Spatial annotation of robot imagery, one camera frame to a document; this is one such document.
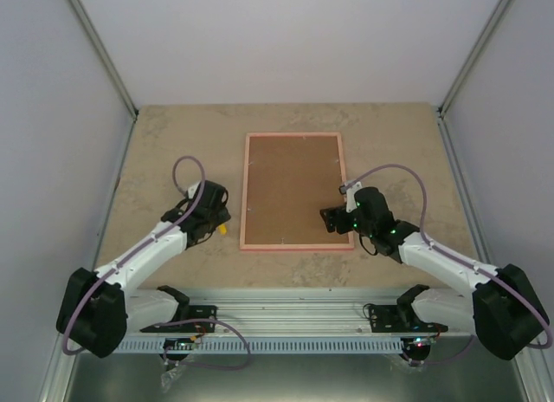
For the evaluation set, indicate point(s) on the left controller board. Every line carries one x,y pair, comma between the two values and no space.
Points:
178,349

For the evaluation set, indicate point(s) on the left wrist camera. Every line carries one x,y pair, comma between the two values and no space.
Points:
195,191

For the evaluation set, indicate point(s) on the yellow handled screwdriver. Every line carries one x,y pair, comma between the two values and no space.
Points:
222,229

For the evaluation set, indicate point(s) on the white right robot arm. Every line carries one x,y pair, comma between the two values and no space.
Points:
497,306

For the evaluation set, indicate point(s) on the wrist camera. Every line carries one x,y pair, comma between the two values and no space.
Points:
348,191
195,191

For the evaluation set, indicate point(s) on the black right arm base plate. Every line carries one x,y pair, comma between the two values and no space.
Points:
397,319

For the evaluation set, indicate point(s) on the pink wooden photo frame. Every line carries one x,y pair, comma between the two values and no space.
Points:
287,179

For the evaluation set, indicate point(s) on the aluminium corner post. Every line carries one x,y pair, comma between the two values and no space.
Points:
99,48
486,34

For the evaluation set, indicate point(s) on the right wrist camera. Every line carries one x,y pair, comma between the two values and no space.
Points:
348,191

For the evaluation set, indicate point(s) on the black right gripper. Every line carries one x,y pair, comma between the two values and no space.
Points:
332,215

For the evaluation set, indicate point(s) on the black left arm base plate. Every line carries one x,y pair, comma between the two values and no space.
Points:
203,314

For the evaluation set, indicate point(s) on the aluminium corner post right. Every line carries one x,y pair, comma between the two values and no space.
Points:
486,34

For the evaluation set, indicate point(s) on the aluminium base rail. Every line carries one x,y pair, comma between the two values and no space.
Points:
298,311

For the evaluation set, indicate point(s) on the grey slotted cable duct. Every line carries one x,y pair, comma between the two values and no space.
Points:
273,345

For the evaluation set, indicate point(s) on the aluminium corner post left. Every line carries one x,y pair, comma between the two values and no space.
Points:
99,48

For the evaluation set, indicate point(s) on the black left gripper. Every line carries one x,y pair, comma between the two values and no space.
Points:
223,214

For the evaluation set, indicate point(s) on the controller board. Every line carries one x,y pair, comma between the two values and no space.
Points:
417,349
178,349

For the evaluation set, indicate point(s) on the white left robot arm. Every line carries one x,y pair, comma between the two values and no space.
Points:
101,306

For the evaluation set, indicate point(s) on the right controller board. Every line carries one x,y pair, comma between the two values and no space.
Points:
417,349

